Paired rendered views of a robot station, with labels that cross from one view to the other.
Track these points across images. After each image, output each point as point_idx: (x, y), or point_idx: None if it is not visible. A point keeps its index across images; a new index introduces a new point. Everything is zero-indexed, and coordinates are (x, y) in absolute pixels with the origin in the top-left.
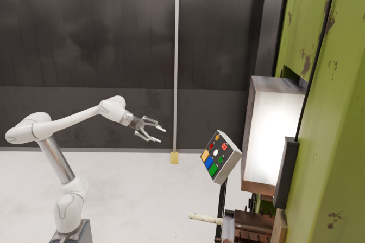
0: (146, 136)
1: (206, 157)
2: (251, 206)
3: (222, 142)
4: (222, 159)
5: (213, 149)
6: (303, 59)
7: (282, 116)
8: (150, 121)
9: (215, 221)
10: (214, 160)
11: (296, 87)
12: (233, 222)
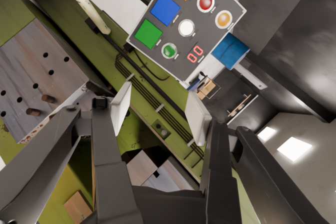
0: (92, 122)
1: None
2: (125, 57)
3: (205, 45)
4: (168, 58)
5: (194, 16)
6: None
7: None
8: (256, 160)
9: (79, 2)
10: (168, 28)
11: None
12: (84, 98)
